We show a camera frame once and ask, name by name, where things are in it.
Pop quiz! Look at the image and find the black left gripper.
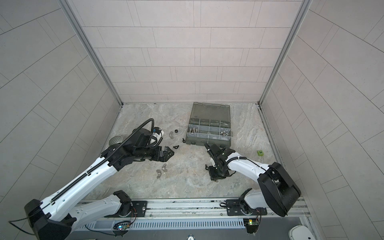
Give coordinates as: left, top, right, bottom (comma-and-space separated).
133, 145, 177, 163

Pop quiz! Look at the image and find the green plastic organizer box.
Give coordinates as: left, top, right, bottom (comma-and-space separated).
185, 102, 232, 149

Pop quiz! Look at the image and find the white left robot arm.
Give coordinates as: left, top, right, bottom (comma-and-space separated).
25, 127, 174, 240

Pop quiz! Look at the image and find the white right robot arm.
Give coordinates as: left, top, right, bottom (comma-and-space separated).
204, 143, 301, 217

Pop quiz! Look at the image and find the silver wing nut pair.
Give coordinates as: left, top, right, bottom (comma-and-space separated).
156, 164, 168, 179

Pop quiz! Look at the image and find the right circuit board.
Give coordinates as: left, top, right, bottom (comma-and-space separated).
243, 219, 260, 234

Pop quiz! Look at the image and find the circuit board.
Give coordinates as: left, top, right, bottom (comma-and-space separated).
243, 219, 260, 234
113, 221, 131, 231

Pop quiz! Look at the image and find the left circuit board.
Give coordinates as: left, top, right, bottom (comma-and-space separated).
113, 221, 131, 231

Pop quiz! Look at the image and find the white round device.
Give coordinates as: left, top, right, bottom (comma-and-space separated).
289, 225, 316, 240

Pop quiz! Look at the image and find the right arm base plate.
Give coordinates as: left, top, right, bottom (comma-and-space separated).
220, 200, 268, 216

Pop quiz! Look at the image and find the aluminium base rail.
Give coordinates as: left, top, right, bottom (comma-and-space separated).
56, 196, 313, 223

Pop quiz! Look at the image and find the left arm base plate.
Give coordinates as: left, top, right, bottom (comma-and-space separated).
114, 201, 148, 218

